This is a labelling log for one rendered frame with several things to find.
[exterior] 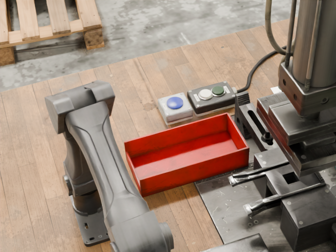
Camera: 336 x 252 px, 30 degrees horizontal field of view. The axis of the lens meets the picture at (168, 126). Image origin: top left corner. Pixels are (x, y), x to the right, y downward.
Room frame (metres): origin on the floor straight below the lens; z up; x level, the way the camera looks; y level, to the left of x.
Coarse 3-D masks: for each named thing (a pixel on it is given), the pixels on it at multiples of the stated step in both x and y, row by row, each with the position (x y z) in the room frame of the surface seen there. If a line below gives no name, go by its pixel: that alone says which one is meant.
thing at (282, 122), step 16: (272, 96) 0.87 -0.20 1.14; (272, 112) 0.79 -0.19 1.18; (288, 112) 0.78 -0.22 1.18; (320, 112) 0.78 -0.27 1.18; (272, 128) 0.80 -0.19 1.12; (288, 128) 0.75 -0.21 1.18; (304, 128) 0.74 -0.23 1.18; (320, 128) 0.75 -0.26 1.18; (288, 144) 0.73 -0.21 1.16; (304, 144) 0.73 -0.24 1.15; (320, 144) 0.74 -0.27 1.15; (288, 160) 0.74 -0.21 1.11; (304, 160) 0.71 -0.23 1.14; (320, 160) 0.71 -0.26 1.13
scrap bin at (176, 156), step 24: (216, 120) 1.01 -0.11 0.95; (144, 144) 0.96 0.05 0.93; (168, 144) 0.97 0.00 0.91; (192, 144) 0.98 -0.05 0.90; (216, 144) 0.97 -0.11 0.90; (240, 144) 0.94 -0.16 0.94; (144, 168) 0.91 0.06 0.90; (168, 168) 0.91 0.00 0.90; (192, 168) 0.87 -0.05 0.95; (216, 168) 0.88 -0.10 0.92; (144, 192) 0.84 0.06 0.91
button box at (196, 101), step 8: (264, 56) 1.27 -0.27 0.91; (256, 64) 1.24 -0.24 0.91; (248, 80) 1.18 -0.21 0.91; (200, 88) 1.14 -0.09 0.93; (208, 88) 1.14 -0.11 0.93; (224, 88) 1.13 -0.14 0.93; (232, 88) 1.13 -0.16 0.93; (192, 96) 1.11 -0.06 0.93; (216, 96) 1.10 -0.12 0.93; (224, 96) 1.10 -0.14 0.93; (232, 96) 1.10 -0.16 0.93; (192, 104) 1.09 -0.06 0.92; (200, 104) 1.08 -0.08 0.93; (208, 104) 1.08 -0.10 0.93; (216, 104) 1.08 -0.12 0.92; (224, 104) 1.09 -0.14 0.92; (232, 104) 1.10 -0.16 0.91; (200, 112) 1.07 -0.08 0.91; (208, 112) 1.08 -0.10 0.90
